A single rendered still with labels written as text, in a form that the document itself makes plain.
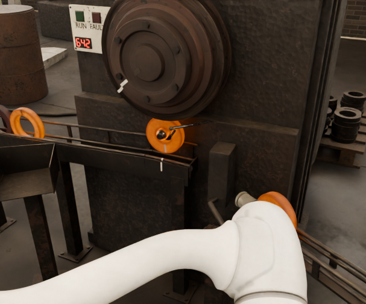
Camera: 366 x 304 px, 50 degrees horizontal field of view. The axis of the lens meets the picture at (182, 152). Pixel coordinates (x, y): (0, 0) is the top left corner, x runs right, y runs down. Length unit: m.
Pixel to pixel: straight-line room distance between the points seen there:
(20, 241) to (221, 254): 1.90
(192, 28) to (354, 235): 1.61
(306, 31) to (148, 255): 0.99
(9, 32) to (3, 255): 2.35
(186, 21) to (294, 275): 0.90
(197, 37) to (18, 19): 2.99
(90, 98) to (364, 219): 1.74
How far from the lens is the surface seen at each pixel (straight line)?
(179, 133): 1.46
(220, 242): 0.57
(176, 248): 0.55
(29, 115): 1.89
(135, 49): 1.30
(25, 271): 2.20
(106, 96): 1.73
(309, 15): 1.35
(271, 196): 1.23
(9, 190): 1.70
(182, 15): 1.28
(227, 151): 1.40
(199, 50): 1.26
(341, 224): 2.51
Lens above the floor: 1.47
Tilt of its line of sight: 29 degrees down
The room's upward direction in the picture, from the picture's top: straight up
